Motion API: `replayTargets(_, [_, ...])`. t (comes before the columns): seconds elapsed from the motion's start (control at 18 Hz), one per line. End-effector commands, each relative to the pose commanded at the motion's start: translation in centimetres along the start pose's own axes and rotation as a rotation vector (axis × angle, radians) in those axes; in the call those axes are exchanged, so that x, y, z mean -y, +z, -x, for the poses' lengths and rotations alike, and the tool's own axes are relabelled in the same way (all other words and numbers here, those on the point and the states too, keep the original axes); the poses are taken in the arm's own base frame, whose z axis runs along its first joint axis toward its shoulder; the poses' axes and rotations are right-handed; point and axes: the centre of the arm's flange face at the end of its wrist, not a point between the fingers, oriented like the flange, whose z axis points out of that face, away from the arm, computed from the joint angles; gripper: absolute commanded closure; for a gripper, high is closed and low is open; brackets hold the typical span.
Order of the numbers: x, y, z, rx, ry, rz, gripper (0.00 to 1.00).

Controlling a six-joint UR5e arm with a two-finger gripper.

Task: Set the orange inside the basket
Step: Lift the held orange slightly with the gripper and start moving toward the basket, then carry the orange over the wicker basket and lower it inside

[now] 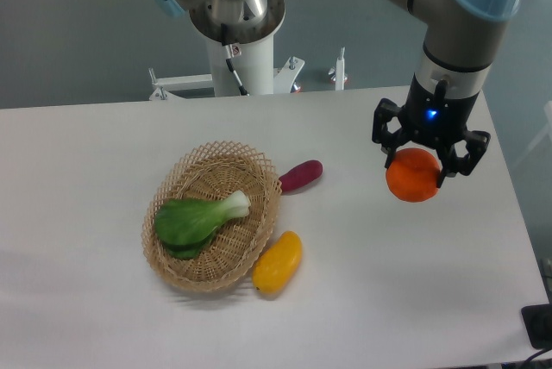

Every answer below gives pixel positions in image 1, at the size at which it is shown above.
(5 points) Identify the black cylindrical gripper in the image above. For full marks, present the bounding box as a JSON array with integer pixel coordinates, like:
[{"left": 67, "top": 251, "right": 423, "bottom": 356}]
[{"left": 372, "top": 75, "right": 491, "bottom": 189}]

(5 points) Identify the orange fruit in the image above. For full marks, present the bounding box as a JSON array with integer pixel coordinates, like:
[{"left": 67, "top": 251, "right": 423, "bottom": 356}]
[{"left": 386, "top": 148, "right": 440, "bottom": 203}]

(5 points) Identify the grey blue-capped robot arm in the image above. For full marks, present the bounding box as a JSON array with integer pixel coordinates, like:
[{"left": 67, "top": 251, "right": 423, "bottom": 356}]
[{"left": 154, "top": 0, "right": 520, "bottom": 180}]

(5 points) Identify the woven wicker basket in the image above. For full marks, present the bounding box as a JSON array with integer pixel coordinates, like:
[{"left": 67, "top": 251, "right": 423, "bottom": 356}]
[{"left": 141, "top": 141, "right": 281, "bottom": 292}]

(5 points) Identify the purple sweet potato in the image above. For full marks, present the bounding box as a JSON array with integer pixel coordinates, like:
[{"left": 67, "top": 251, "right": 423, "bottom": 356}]
[{"left": 279, "top": 159, "right": 323, "bottom": 193}]

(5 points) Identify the yellow mango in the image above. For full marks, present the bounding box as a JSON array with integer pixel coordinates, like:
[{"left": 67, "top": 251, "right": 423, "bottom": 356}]
[{"left": 252, "top": 231, "right": 303, "bottom": 295}]

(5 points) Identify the black device at edge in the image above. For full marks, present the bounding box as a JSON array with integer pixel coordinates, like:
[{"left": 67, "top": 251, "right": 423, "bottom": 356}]
[{"left": 521, "top": 303, "right": 551, "bottom": 349}]

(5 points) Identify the green bok choy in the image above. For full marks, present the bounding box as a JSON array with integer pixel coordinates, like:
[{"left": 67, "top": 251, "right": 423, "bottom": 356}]
[{"left": 154, "top": 191, "right": 251, "bottom": 260}]

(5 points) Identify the white levelling foot bracket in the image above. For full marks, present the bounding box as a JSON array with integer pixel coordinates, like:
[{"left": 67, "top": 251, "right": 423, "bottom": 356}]
[{"left": 328, "top": 47, "right": 348, "bottom": 91}]

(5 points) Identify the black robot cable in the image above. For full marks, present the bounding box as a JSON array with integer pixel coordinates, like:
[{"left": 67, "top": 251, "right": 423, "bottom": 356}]
[{"left": 220, "top": 22, "right": 251, "bottom": 97}]

